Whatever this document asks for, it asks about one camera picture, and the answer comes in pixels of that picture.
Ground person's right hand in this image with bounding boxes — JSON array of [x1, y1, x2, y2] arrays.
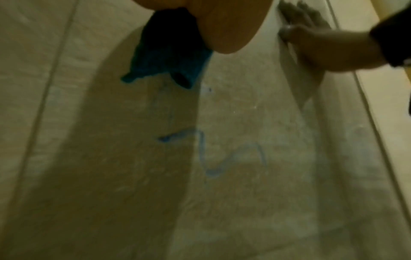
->
[[277, 0, 390, 74]]

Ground person's left hand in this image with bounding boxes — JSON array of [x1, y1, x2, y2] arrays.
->
[[133, 0, 274, 54]]

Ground blue cleaning cloth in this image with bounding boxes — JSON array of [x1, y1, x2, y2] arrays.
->
[[121, 7, 214, 90]]

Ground whiteboard with blue scribbles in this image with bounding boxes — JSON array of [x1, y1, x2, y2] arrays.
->
[[0, 0, 411, 260]]

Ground black wrist strap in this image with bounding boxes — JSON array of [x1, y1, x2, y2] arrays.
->
[[369, 10, 411, 68]]

